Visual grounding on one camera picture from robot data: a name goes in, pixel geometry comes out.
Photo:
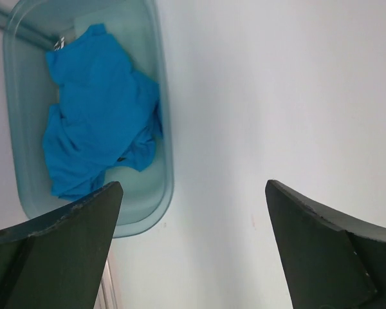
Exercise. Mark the teal translucent plastic bin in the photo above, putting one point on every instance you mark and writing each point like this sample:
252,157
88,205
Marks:
31,91

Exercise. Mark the left aluminium frame post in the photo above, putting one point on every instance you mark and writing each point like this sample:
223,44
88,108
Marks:
25,32

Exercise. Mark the blue t-shirt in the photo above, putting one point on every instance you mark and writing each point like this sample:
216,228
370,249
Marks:
108,114

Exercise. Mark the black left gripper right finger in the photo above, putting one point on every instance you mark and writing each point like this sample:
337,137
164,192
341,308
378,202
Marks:
330,259

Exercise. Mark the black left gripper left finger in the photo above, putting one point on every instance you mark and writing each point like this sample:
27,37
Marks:
56,260

